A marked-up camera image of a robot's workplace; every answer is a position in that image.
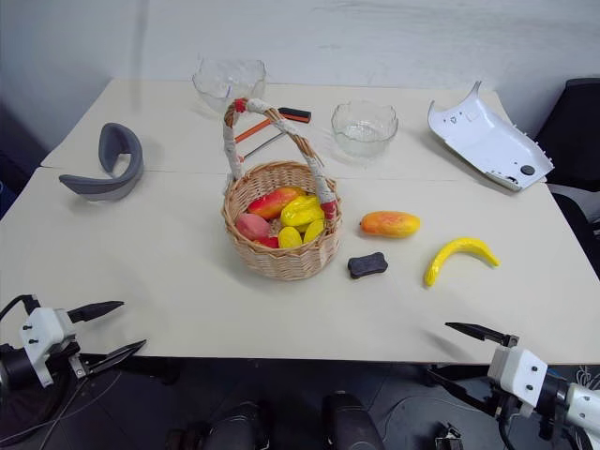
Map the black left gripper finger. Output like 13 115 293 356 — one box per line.
66 300 126 324
87 338 148 377

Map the orange red toy mango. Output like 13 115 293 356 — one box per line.
247 186 308 221

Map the yellow toy starfruit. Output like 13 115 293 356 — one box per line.
279 194 327 229

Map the small clear glass bowl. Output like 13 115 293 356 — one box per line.
330 99 400 161

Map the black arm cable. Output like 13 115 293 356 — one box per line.
496 412 554 450
0 293 39 325

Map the pink toy peach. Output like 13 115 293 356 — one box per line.
234 213 273 242

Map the white plastic shell cover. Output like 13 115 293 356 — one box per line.
427 80 555 193

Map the orange yellow toy mango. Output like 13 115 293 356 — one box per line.
359 210 422 240

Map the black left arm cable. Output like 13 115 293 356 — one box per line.
0 293 39 325

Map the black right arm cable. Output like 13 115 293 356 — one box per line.
496 412 554 450

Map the orange black hand saw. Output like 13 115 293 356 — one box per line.
233 106 313 157

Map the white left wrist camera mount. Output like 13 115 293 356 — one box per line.
18 306 79 389

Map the wicker basket with wrapped handle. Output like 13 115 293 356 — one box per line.
220 97 343 282

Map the dark rounded shape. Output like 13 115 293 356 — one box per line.
322 390 386 450
204 399 272 450

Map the black office chair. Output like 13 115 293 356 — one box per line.
533 76 600 285

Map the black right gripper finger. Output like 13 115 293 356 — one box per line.
443 321 507 349
427 367 499 419

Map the white cable bundle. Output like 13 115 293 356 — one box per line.
573 364 600 391

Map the yellow toy lemon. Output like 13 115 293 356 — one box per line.
277 226 303 250
302 217 327 246

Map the black whiteboard eraser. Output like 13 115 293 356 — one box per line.
347 251 391 281

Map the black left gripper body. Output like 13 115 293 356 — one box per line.
45 341 96 382

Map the yellow toy banana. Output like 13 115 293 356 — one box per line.
423 236 502 289

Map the large clear glass bowl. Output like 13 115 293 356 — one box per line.
191 56 269 114

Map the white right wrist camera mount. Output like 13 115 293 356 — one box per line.
487 345 550 407

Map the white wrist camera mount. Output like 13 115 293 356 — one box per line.
487 345 550 407
18 306 79 389

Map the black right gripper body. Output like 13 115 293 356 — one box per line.
482 333 536 421

